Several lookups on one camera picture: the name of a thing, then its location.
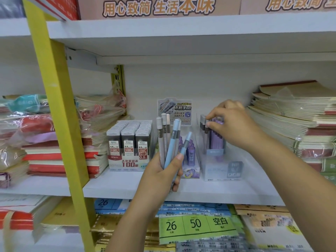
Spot orange pink sign board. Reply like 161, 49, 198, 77
77, 0, 242, 21
239, 0, 336, 15

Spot clear pen packs red label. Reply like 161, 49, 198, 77
0, 0, 26, 19

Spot person's right hand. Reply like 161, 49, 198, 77
205, 99, 268, 153

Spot red white striped pack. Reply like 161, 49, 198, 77
25, 0, 81, 22

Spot clear display of green purple tubes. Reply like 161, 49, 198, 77
151, 98, 201, 179

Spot wrapped purple-band notebook stack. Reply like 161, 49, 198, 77
0, 147, 29, 189

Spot clear box with blue label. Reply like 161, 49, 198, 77
197, 115, 243, 181

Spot beige notebook stack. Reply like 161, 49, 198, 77
233, 204, 313, 252
246, 80, 336, 186

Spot beige paper strap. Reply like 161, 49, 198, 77
2, 211, 15, 252

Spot yellow slotted bracket rail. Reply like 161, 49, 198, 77
111, 65, 128, 116

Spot person's left forearm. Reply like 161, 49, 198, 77
105, 196, 166, 252

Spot rows of lead tubes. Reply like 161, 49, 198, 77
177, 136, 196, 166

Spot cluster of slim refills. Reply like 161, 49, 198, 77
199, 114, 227, 155

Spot crumpled plastic-wrapped notebook pack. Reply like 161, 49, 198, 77
75, 87, 128, 132

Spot yellow shelf post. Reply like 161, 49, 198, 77
21, 0, 97, 252

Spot yellow notebook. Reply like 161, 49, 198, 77
41, 198, 81, 234

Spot wrapped red-band notebook pack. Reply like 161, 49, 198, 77
0, 114, 54, 139

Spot wrapped teal-band notebook pack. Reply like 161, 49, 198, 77
0, 94, 49, 114

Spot person's left hand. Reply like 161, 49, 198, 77
136, 153, 184, 211

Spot rows of lead cases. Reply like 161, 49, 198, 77
106, 120, 153, 156

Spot pink paper sheet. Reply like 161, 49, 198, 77
26, 132, 58, 144

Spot person's right forearm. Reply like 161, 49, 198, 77
251, 138, 336, 252

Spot stack of gold paper packs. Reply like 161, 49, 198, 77
90, 213, 161, 252

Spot stack of blue paper packs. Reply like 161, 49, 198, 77
94, 198, 231, 216

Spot red white receipt book bundle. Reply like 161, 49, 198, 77
0, 195, 62, 231

